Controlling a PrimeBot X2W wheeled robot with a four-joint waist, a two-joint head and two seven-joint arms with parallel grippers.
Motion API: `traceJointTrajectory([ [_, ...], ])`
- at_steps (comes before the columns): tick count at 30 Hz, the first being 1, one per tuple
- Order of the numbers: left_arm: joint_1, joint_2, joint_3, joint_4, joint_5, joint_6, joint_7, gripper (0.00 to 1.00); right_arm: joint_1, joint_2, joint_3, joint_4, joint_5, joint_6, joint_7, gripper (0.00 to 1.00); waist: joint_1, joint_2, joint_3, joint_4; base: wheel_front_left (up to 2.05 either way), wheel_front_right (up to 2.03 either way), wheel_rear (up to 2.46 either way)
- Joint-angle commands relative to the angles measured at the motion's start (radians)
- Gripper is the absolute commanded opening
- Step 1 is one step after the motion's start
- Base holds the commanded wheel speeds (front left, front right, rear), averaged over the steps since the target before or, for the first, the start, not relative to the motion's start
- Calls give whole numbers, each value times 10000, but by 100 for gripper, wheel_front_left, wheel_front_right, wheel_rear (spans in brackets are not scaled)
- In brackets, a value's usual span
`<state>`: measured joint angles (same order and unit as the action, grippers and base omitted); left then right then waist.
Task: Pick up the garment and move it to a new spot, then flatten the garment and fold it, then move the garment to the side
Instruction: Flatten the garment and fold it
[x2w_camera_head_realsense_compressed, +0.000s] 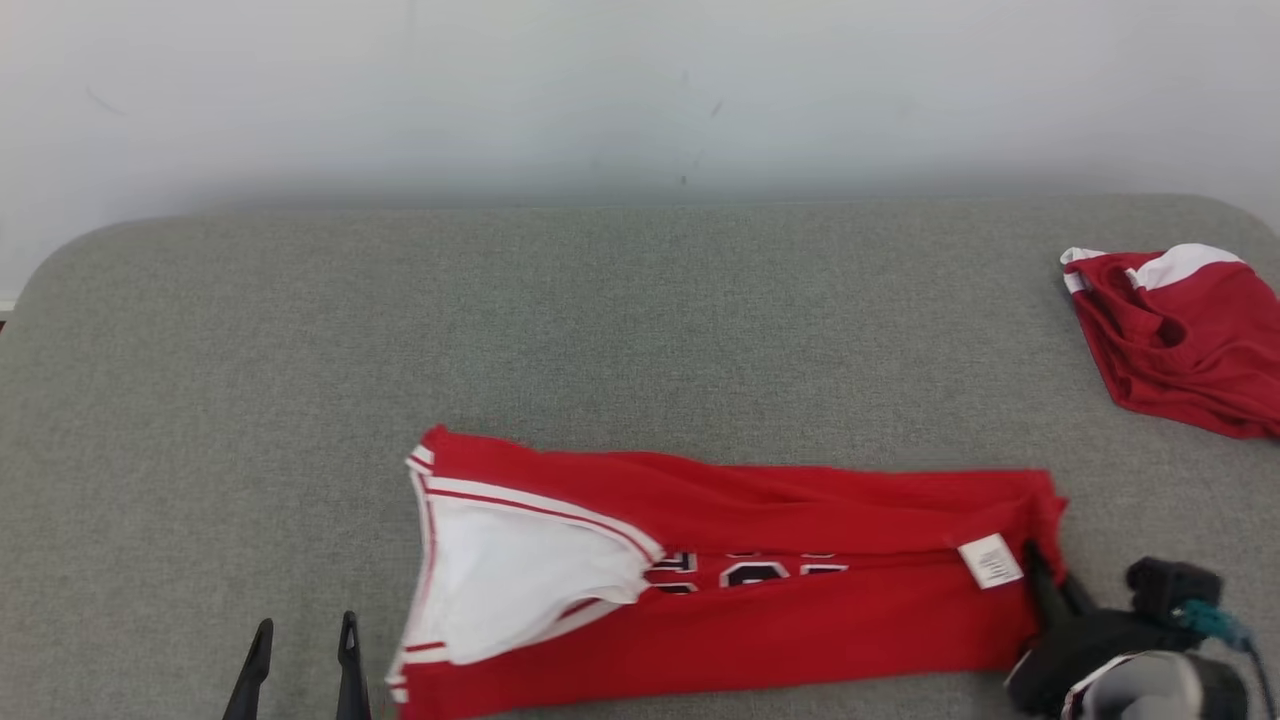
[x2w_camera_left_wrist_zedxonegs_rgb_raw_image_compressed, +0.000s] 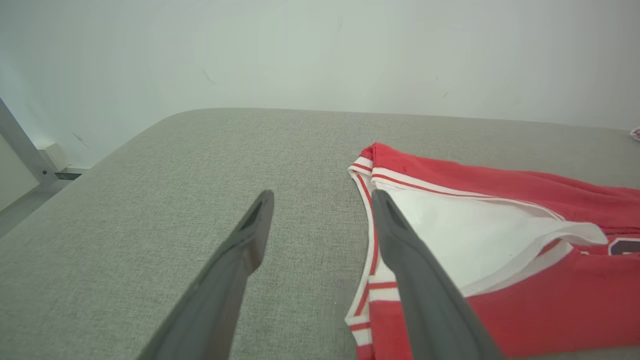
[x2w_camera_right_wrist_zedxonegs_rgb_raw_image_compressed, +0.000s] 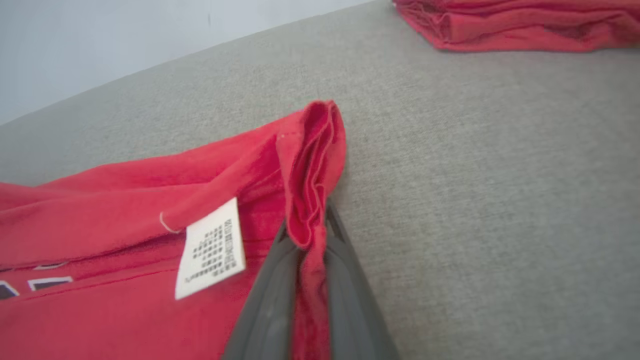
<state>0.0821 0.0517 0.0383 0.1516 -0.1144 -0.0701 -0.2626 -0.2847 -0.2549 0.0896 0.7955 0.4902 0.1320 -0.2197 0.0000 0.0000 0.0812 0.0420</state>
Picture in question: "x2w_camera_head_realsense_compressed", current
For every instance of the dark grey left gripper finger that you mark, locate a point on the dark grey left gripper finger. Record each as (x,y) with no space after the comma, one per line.
(250,680)
(352,675)

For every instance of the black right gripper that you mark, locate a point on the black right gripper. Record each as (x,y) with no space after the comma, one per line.
(1090,645)

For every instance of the red shorts with white stripe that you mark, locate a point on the red shorts with white stripe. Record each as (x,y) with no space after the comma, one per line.
(1190,340)

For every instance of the red and white basketball jersey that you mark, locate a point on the red and white basketball jersey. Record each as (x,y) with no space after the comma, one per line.
(750,600)

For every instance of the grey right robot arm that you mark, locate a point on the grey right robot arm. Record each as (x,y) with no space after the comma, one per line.
(1160,690)

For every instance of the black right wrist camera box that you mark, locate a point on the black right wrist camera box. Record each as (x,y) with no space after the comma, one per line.
(1170,590)

